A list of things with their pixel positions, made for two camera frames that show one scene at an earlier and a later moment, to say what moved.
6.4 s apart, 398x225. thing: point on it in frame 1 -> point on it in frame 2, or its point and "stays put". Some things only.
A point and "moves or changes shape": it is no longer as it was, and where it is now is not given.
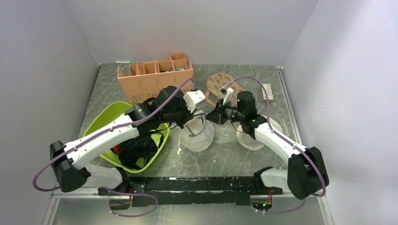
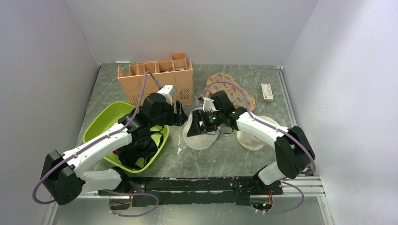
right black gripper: x=217 y=115 -> x=195 y=128
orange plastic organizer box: x=147 y=79 stays put
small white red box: x=268 y=88 stays put
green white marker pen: x=125 y=62 stays put
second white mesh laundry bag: x=251 y=143 stays put
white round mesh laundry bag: x=198 y=135 moves or changes shape
